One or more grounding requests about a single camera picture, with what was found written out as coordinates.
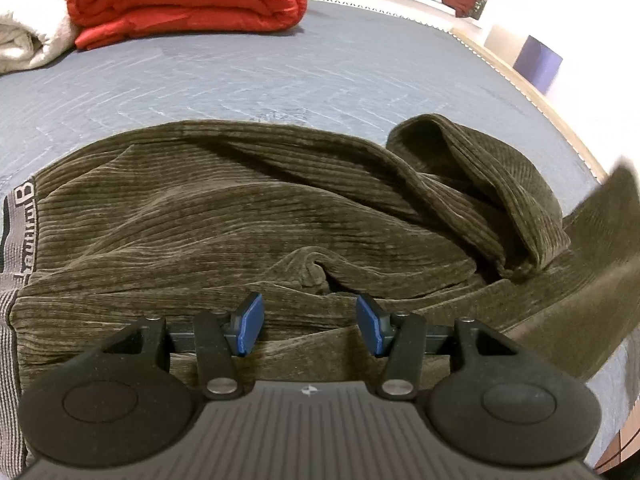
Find light wooden bed frame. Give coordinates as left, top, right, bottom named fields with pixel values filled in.
left=452, top=25, right=608, bottom=181

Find grey quilted mattress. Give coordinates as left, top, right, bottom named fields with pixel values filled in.
left=0, top=0, right=640, bottom=480

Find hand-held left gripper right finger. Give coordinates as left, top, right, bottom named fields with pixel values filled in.
left=355, top=295, right=521, bottom=400

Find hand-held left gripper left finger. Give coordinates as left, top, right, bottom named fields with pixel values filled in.
left=100, top=294, right=264, bottom=401

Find white fleece blanket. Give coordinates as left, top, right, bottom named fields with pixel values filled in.
left=0, top=0, right=85, bottom=76

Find folded red quilt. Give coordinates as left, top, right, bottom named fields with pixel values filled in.
left=66, top=0, right=308, bottom=51

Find purple container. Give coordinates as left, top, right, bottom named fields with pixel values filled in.
left=514, top=35, right=564, bottom=97

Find olive corduroy pants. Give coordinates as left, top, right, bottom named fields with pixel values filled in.
left=0, top=114, right=640, bottom=480

